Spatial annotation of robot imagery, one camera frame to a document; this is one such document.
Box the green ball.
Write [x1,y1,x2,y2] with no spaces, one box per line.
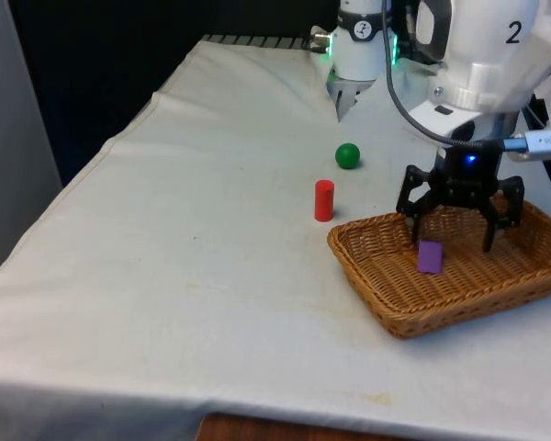
[334,142,363,171]

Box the brown wicker basket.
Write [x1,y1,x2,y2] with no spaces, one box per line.
[326,194,551,340]

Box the red cylinder block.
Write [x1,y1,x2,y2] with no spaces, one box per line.
[313,179,336,223]

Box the black cable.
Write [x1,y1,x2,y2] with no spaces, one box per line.
[379,0,551,163]

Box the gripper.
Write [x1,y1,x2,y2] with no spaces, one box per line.
[395,144,526,254]

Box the purple triangular block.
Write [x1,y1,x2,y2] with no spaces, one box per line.
[416,240,444,275]

